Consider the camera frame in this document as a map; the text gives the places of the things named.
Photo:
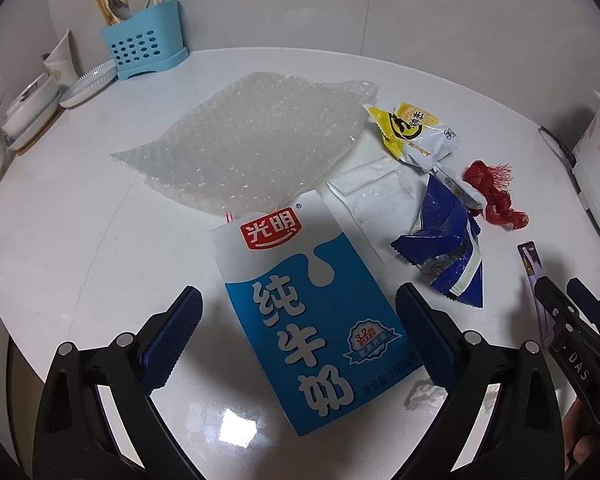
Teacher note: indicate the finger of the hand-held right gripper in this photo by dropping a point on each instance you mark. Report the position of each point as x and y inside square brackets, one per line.
[555, 310]
[586, 301]

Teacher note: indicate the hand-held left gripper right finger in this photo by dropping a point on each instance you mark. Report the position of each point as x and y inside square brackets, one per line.
[422, 330]

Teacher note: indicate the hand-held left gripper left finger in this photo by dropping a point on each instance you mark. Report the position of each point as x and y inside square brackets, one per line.
[177, 340]

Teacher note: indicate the purple wrapper strip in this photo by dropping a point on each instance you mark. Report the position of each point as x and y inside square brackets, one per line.
[530, 260]

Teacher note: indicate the blue and white milk carton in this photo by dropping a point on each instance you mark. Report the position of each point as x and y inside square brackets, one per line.
[300, 320]

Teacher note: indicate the clear plastic bag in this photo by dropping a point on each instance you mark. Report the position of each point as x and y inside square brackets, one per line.
[375, 200]

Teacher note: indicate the red mesh net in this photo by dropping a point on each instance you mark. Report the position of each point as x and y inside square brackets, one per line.
[485, 175]

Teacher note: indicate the clear bubble wrap sheet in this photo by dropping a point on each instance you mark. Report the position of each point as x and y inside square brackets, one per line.
[250, 145]

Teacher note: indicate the person's right hand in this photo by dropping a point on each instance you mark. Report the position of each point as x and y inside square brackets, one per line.
[573, 430]

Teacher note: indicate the crumpled white scrap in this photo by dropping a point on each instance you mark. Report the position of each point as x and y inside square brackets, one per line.
[425, 394]

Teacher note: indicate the blue snack wrapper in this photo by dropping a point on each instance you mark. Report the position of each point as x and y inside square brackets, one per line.
[445, 220]

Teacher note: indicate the brown base cabinet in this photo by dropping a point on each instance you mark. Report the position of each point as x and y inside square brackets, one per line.
[15, 360]

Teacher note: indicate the yellow snack wrapper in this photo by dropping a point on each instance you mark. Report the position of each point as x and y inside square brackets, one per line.
[405, 130]

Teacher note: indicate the wooden trivet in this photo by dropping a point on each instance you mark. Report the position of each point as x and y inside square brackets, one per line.
[35, 146]

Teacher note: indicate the white plate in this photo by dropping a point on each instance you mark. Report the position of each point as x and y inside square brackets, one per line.
[40, 127]

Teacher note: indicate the blue striped plate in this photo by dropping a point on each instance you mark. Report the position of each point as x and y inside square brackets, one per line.
[87, 85]

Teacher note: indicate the white bowl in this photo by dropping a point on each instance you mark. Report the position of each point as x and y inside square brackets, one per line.
[32, 102]

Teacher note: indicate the blue utensil holder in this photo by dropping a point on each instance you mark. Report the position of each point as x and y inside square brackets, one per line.
[145, 50]

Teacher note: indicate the white ceramic pitcher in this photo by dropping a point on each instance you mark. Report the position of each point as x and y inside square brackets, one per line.
[60, 60]

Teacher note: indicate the metal spoon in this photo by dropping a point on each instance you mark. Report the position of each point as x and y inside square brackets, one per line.
[117, 9]

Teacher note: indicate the bundle of wooden chopsticks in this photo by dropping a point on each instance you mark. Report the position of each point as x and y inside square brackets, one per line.
[102, 7]

